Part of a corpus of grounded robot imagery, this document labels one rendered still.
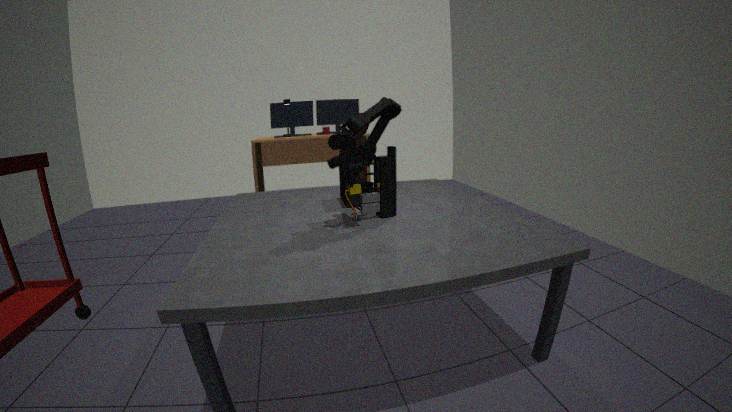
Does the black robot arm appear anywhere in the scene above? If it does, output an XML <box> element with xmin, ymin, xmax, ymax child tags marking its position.
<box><xmin>327</xmin><ymin>97</ymin><xmax>402</xmax><ymax>169</ymax></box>

